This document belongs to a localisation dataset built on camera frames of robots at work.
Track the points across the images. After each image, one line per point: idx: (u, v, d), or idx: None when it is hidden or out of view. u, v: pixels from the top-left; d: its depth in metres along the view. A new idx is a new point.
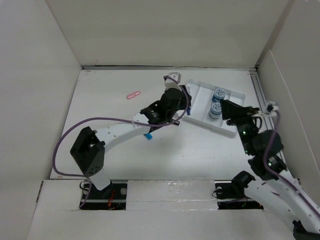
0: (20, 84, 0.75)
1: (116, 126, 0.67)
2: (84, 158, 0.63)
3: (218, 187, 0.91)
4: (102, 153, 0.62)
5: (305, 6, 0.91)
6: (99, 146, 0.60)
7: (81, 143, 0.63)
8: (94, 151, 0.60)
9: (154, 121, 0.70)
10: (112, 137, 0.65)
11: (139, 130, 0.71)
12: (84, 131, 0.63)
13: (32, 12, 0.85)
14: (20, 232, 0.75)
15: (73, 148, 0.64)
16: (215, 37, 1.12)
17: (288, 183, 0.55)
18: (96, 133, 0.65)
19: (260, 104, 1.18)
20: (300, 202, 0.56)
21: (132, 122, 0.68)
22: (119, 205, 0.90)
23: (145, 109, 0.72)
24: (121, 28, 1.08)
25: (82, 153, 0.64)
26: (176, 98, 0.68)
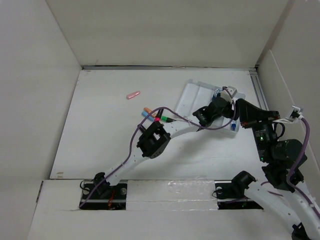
0: (20, 84, 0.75)
1: (176, 123, 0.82)
2: (151, 146, 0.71)
3: (218, 187, 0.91)
4: (167, 143, 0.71)
5: (305, 7, 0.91)
6: (167, 136, 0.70)
7: (151, 132, 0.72)
8: (164, 139, 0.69)
9: (202, 122, 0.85)
10: (174, 131, 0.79)
11: (191, 129, 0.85)
12: (154, 123, 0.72)
13: (32, 11, 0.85)
14: (20, 232, 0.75)
15: (142, 135, 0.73)
16: (215, 37, 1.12)
17: (302, 195, 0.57)
18: (163, 126, 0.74)
19: (260, 104, 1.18)
20: (309, 213, 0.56)
21: (189, 121, 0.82)
22: (119, 205, 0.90)
23: (195, 112, 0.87)
24: (121, 28, 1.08)
25: (148, 141, 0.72)
26: (223, 107, 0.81)
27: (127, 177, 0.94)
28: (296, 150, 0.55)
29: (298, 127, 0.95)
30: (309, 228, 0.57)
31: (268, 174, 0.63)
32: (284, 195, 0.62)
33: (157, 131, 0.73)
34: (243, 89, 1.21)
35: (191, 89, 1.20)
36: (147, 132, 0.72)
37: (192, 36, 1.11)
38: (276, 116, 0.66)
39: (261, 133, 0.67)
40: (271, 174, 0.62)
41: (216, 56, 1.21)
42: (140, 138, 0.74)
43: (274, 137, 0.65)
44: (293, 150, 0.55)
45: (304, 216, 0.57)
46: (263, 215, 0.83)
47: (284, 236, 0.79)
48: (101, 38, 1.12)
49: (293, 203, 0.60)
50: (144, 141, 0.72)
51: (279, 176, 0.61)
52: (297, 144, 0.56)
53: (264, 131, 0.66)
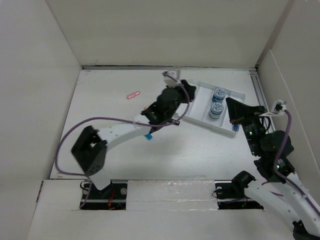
0: (20, 84, 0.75)
1: (118, 126, 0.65)
2: (87, 157, 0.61)
3: (218, 187, 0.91)
4: (104, 151, 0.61)
5: (305, 7, 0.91)
6: (102, 144, 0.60)
7: (83, 141, 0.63)
8: (98, 148, 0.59)
9: (153, 122, 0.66)
10: (114, 137, 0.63)
11: (139, 132, 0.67)
12: (86, 129, 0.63)
13: (32, 11, 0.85)
14: (20, 232, 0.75)
15: (74, 147, 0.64)
16: (215, 37, 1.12)
17: (294, 186, 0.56)
18: (98, 132, 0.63)
19: (260, 104, 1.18)
20: (303, 204, 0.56)
21: (134, 122, 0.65)
22: (119, 205, 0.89)
23: (145, 111, 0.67)
24: (121, 28, 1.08)
25: (83, 152, 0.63)
26: (174, 99, 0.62)
27: (127, 177, 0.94)
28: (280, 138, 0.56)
29: (298, 127, 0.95)
30: (307, 224, 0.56)
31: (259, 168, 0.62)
32: (277, 188, 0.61)
33: (91, 139, 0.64)
34: (243, 89, 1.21)
35: None
36: (80, 142, 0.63)
37: (192, 36, 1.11)
38: (262, 110, 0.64)
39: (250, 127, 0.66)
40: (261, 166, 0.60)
41: (216, 55, 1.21)
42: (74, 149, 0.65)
43: (262, 130, 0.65)
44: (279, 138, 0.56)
45: (301, 212, 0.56)
46: (264, 216, 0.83)
47: (285, 236, 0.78)
48: (101, 38, 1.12)
49: (286, 195, 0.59)
50: (78, 153, 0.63)
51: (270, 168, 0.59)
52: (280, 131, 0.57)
53: (253, 125, 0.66)
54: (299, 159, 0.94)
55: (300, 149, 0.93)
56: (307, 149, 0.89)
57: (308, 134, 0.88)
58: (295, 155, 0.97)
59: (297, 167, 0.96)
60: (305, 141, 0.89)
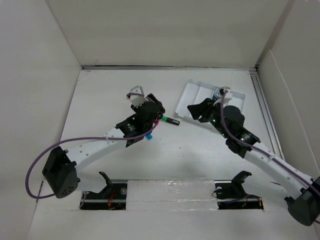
0: (20, 84, 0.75)
1: (88, 146, 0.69)
2: (55, 180, 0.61)
3: (218, 187, 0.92)
4: (74, 173, 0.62)
5: (305, 7, 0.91)
6: (71, 165, 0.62)
7: (52, 164, 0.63)
8: (66, 170, 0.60)
9: (130, 134, 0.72)
10: (85, 157, 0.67)
11: (115, 145, 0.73)
12: (54, 151, 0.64)
13: (32, 12, 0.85)
14: (20, 232, 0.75)
15: (45, 169, 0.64)
16: (215, 37, 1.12)
17: (261, 151, 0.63)
18: (67, 152, 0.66)
19: (260, 104, 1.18)
20: (276, 167, 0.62)
21: (107, 139, 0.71)
22: (119, 205, 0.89)
23: (120, 124, 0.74)
24: (121, 28, 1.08)
25: (54, 173, 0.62)
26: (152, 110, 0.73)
27: (127, 177, 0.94)
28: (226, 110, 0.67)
29: (298, 128, 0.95)
30: (288, 187, 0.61)
31: (232, 150, 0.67)
32: (249, 160, 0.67)
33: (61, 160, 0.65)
34: (243, 89, 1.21)
35: (191, 89, 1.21)
36: (50, 164, 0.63)
37: (192, 36, 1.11)
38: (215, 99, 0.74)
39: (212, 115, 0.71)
40: (230, 145, 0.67)
41: (216, 55, 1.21)
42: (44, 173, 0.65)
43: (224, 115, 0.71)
44: (227, 111, 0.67)
45: (280, 177, 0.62)
46: (264, 215, 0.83)
47: (285, 236, 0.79)
48: (101, 38, 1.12)
49: (259, 164, 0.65)
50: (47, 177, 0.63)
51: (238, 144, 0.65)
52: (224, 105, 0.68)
53: (214, 114, 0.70)
54: (299, 159, 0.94)
55: (300, 149, 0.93)
56: (307, 149, 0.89)
57: (307, 134, 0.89)
58: (295, 154, 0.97)
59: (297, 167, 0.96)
60: (305, 141, 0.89)
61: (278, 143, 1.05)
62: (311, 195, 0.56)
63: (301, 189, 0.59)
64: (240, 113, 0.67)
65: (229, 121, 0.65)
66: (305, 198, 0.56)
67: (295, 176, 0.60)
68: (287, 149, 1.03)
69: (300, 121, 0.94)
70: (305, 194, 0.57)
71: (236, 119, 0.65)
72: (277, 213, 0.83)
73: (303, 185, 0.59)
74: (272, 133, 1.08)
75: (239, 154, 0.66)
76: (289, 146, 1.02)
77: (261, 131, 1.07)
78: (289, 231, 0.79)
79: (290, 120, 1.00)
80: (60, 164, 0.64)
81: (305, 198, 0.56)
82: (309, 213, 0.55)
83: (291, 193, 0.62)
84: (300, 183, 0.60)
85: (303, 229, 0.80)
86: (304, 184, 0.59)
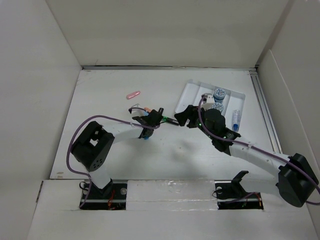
0: (20, 84, 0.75)
1: (117, 125, 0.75)
2: (90, 151, 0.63)
3: (218, 187, 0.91)
4: (110, 144, 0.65)
5: (304, 7, 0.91)
6: (108, 135, 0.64)
7: (87, 136, 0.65)
8: (106, 138, 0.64)
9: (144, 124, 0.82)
10: (117, 132, 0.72)
11: (135, 132, 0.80)
12: (90, 124, 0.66)
13: (32, 12, 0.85)
14: (20, 232, 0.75)
15: (77, 142, 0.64)
16: (215, 37, 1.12)
17: (240, 143, 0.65)
18: (101, 128, 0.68)
19: (261, 104, 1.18)
20: (255, 153, 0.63)
21: (131, 123, 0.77)
22: (119, 205, 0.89)
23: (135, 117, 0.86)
24: (121, 28, 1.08)
25: (86, 145, 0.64)
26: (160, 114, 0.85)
27: (127, 177, 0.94)
28: (208, 113, 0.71)
29: (298, 128, 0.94)
30: (272, 170, 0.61)
31: (218, 149, 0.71)
32: (236, 155, 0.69)
33: (94, 134, 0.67)
34: (243, 89, 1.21)
35: (191, 89, 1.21)
36: (84, 136, 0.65)
37: (191, 36, 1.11)
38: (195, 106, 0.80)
39: (198, 120, 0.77)
40: (216, 144, 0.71)
41: (216, 55, 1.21)
42: (74, 148, 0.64)
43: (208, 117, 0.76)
44: (209, 114, 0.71)
45: (262, 162, 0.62)
46: (264, 216, 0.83)
47: (285, 236, 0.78)
48: (101, 38, 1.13)
49: (243, 155, 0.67)
50: (79, 150, 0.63)
51: (222, 142, 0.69)
52: (208, 109, 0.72)
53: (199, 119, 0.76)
54: None
55: (300, 149, 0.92)
56: (307, 149, 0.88)
57: (308, 135, 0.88)
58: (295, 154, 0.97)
59: None
60: (305, 141, 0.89)
61: (278, 143, 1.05)
62: (291, 171, 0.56)
63: (280, 167, 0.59)
64: (222, 115, 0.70)
65: (211, 123, 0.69)
66: (285, 175, 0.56)
67: (273, 156, 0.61)
68: (288, 149, 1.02)
69: (299, 121, 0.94)
70: (284, 171, 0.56)
71: (217, 120, 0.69)
72: (277, 213, 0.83)
73: (282, 163, 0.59)
74: (272, 133, 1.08)
75: (225, 151, 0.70)
76: (289, 146, 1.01)
77: (261, 131, 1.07)
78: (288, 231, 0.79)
79: (290, 120, 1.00)
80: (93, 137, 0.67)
81: (284, 174, 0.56)
82: (294, 189, 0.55)
83: (275, 176, 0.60)
84: (279, 162, 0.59)
85: (302, 229, 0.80)
86: (282, 162, 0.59)
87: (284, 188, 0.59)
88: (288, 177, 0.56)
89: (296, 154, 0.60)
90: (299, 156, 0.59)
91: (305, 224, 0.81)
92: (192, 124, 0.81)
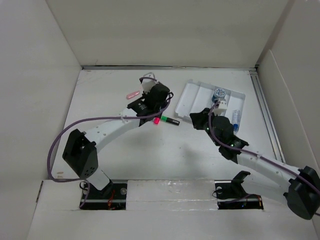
0: (20, 84, 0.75)
1: (105, 125, 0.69)
2: (77, 162, 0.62)
3: (218, 187, 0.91)
4: (95, 153, 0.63)
5: (304, 7, 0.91)
6: (90, 145, 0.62)
7: (71, 147, 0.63)
8: (89, 149, 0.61)
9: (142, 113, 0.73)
10: (102, 136, 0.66)
11: (131, 125, 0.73)
12: (72, 133, 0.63)
13: (32, 12, 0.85)
14: (20, 232, 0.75)
15: (65, 152, 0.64)
16: (215, 37, 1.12)
17: (249, 153, 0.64)
18: (85, 135, 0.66)
19: (260, 103, 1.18)
20: (264, 164, 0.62)
21: (121, 118, 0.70)
22: (119, 205, 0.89)
23: (132, 104, 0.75)
24: (121, 28, 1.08)
25: (74, 156, 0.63)
26: (162, 91, 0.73)
27: (127, 177, 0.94)
28: (217, 120, 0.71)
29: (298, 128, 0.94)
30: (281, 182, 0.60)
31: (225, 156, 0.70)
32: (242, 164, 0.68)
33: (79, 142, 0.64)
34: (243, 89, 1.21)
35: (191, 89, 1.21)
36: (70, 146, 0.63)
37: (192, 36, 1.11)
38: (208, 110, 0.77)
39: (206, 124, 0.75)
40: (222, 151, 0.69)
41: (216, 56, 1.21)
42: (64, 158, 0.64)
43: None
44: (218, 122, 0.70)
45: (271, 173, 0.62)
46: (264, 216, 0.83)
47: (284, 236, 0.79)
48: (101, 38, 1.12)
49: (250, 165, 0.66)
50: (68, 160, 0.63)
51: (229, 150, 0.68)
52: (217, 117, 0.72)
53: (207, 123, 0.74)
54: (299, 159, 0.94)
55: (300, 149, 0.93)
56: (307, 150, 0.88)
57: (308, 135, 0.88)
58: (295, 155, 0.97)
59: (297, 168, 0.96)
60: (305, 141, 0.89)
61: (278, 143, 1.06)
62: (301, 185, 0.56)
63: (289, 180, 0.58)
64: (230, 123, 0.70)
65: (219, 131, 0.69)
66: (295, 188, 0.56)
67: (283, 169, 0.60)
68: (288, 149, 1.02)
69: (300, 121, 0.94)
70: (295, 184, 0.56)
71: (225, 128, 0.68)
72: (277, 214, 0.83)
73: (292, 176, 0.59)
74: (272, 133, 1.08)
75: (232, 159, 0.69)
76: (289, 146, 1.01)
77: (261, 131, 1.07)
78: (288, 231, 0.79)
79: (290, 121, 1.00)
80: (79, 145, 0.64)
81: (295, 188, 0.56)
82: (304, 203, 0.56)
83: (284, 187, 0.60)
84: (289, 175, 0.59)
85: (302, 229, 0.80)
86: (292, 175, 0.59)
87: (292, 200, 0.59)
88: (299, 191, 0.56)
89: (305, 167, 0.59)
90: (310, 169, 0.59)
91: (305, 224, 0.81)
92: (200, 127, 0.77)
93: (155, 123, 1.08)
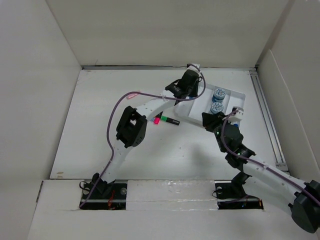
0: (20, 84, 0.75)
1: (151, 103, 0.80)
2: (131, 132, 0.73)
3: (218, 187, 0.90)
4: (145, 125, 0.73)
5: (304, 8, 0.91)
6: (142, 118, 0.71)
7: (125, 120, 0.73)
8: (142, 121, 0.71)
9: (177, 94, 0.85)
10: (150, 112, 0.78)
11: (168, 105, 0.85)
12: (127, 109, 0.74)
13: (32, 12, 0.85)
14: (20, 233, 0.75)
15: (119, 125, 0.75)
16: (215, 37, 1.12)
17: (255, 163, 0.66)
18: (136, 110, 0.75)
19: (260, 104, 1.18)
20: (270, 175, 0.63)
21: (163, 98, 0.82)
22: (119, 205, 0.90)
23: (168, 86, 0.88)
24: (121, 28, 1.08)
25: (127, 128, 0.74)
26: (195, 76, 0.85)
27: (127, 177, 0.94)
28: (228, 130, 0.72)
29: (298, 128, 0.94)
30: (286, 194, 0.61)
31: (231, 164, 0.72)
32: (248, 173, 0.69)
33: (131, 116, 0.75)
34: (243, 89, 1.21)
35: None
36: (123, 120, 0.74)
37: (192, 36, 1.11)
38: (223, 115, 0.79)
39: (217, 128, 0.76)
40: (229, 159, 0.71)
41: (217, 56, 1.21)
42: (118, 130, 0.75)
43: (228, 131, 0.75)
44: (228, 131, 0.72)
45: (276, 185, 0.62)
46: (264, 216, 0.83)
47: (284, 237, 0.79)
48: (101, 38, 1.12)
49: (256, 175, 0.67)
50: (124, 131, 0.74)
51: (236, 159, 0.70)
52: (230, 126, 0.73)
53: (219, 127, 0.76)
54: (299, 159, 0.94)
55: (300, 149, 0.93)
56: (307, 150, 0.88)
57: (308, 135, 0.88)
58: (294, 155, 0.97)
59: (297, 168, 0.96)
60: (305, 141, 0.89)
61: (278, 143, 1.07)
62: (306, 198, 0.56)
63: (295, 192, 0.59)
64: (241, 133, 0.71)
65: (229, 139, 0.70)
66: (301, 202, 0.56)
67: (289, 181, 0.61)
68: (287, 149, 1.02)
69: (299, 121, 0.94)
70: (300, 198, 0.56)
71: (235, 138, 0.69)
72: (277, 214, 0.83)
73: (297, 189, 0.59)
74: (272, 133, 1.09)
75: (238, 168, 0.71)
76: (289, 146, 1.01)
77: (262, 132, 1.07)
78: (288, 232, 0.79)
79: (290, 120, 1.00)
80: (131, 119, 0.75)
81: (300, 201, 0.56)
82: (307, 215, 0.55)
83: (288, 199, 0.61)
84: (295, 188, 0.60)
85: (302, 230, 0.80)
86: (298, 188, 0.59)
87: (296, 212, 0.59)
88: (304, 204, 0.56)
89: (312, 181, 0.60)
90: (316, 183, 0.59)
91: None
92: (211, 129, 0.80)
93: (155, 123, 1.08)
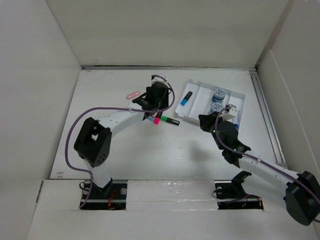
0: (20, 85, 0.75)
1: (115, 116, 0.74)
2: (92, 148, 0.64)
3: (218, 187, 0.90)
4: (109, 138, 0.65)
5: (304, 8, 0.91)
6: (106, 131, 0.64)
7: (85, 134, 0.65)
8: (105, 134, 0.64)
9: (146, 107, 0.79)
10: (115, 124, 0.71)
11: (135, 118, 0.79)
12: (86, 122, 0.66)
13: (32, 12, 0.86)
14: (20, 233, 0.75)
15: (77, 142, 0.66)
16: (215, 37, 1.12)
17: (249, 157, 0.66)
18: (99, 122, 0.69)
19: (260, 104, 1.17)
20: (264, 168, 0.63)
21: (130, 109, 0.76)
22: (119, 205, 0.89)
23: (136, 99, 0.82)
24: (121, 28, 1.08)
25: (86, 144, 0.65)
26: (163, 87, 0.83)
27: (127, 177, 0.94)
28: (223, 126, 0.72)
29: (298, 126, 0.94)
30: (280, 186, 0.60)
31: (228, 161, 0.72)
32: (244, 168, 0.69)
33: (92, 130, 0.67)
34: (243, 89, 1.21)
35: (191, 89, 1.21)
36: (83, 135, 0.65)
37: (192, 36, 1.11)
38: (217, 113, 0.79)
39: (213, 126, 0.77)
40: (225, 156, 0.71)
41: (217, 56, 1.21)
42: (76, 147, 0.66)
43: None
44: (223, 127, 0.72)
45: (270, 177, 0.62)
46: (264, 216, 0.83)
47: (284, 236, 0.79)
48: (101, 38, 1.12)
49: (251, 169, 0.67)
50: (82, 147, 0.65)
51: (232, 154, 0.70)
52: (225, 123, 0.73)
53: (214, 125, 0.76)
54: (299, 159, 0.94)
55: (300, 149, 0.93)
56: (307, 149, 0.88)
57: (308, 135, 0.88)
58: (295, 154, 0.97)
59: (297, 168, 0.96)
60: (305, 141, 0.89)
61: (278, 143, 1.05)
62: (298, 188, 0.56)
63: (287, 183, 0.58)
64: (236, 129, 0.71)
65: (224, 135, 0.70)
66: (293, 191, 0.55)
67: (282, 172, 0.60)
68: (287, 149, 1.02)
69: (300, 120, 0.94)
70: (292, 187, 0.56)
71: (230, 133, 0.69)
72: (277, 213, 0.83)
73: (289, 179, 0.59)
74: (272, 133, 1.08)
75: (235, 164, 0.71)
76: (289, 146, 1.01)
77: (261, 132, 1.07)
78: (288, 231, 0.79)
79: (290, 120, 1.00)
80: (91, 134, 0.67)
81: (292, 191, 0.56)
82: (300, 206, 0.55)
83: (282, 192, 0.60)
84: (287, 179, 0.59)
85: (302, 229, 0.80)
86: (290, 179, 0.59)
87: (290, 204, 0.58)
88: (296, 194, 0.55)
89: (304, 172, 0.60)
90: (308, 174, 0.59)
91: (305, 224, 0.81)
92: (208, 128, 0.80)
93: (155, 123, 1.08)
